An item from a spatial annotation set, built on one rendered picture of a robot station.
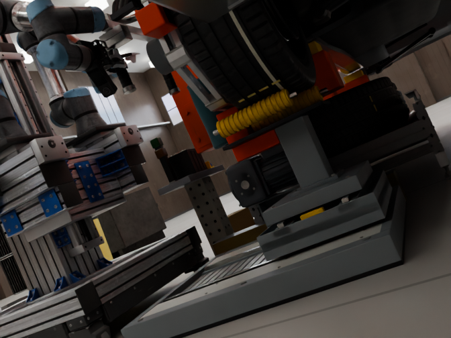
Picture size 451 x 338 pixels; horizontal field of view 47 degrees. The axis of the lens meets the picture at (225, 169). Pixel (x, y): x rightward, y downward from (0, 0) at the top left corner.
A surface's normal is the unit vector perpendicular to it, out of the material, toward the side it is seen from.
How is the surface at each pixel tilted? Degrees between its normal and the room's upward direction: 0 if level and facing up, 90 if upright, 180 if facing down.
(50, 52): 90
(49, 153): 90
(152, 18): 90
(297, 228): 90
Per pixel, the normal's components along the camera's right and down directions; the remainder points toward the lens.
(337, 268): -0.34, 0.12
